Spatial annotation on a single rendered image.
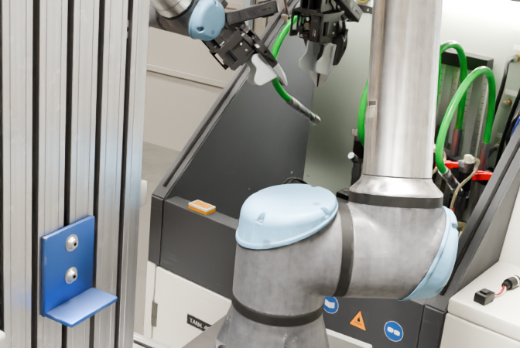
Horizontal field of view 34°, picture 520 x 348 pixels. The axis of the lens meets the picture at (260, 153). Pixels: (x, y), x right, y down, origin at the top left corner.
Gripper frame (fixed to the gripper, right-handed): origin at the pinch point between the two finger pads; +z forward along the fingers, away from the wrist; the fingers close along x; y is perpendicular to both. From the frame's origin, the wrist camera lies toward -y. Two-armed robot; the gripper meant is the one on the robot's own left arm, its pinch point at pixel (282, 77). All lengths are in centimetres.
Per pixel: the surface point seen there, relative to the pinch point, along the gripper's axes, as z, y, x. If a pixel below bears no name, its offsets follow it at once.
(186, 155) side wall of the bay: 1.8, 23.6, -17.8
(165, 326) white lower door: 27, 53, -18
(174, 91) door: 43, -22, -325
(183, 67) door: 35, -34, -318
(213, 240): 15.5, 32.7, -3.1
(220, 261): 19.4, 34.7, -2.4
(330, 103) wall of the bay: 22.7, -13.7, -36.9
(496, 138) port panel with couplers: 45, -28, -1
